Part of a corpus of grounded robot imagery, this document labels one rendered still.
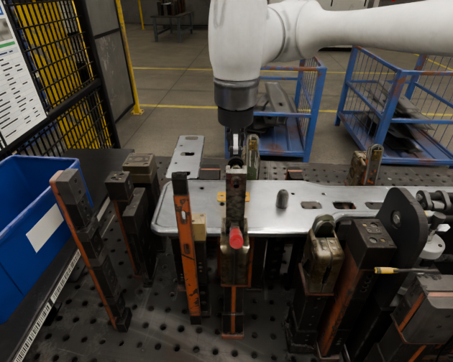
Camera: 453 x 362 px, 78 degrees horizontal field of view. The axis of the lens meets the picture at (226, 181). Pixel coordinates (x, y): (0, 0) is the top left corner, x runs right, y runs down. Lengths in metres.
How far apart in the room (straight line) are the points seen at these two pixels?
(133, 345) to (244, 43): 0.76
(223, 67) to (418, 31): 0.29
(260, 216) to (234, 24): 0.43
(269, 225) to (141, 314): 0.46
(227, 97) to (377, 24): 0.26
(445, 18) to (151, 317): 0.87
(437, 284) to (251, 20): 0.52
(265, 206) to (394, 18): 0.47
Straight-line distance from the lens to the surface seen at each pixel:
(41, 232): 0.62
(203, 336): 0.86
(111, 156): 0.95
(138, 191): 0.82
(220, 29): 0.53
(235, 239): 0.44
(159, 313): 0.91
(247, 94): 0.56
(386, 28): 0.48
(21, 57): 0.94
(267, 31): 0.55
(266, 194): 0.78
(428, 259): 0.62
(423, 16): 0.44
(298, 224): 0.70
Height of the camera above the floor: 1.47
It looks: 35 degrees down
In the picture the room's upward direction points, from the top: straight up
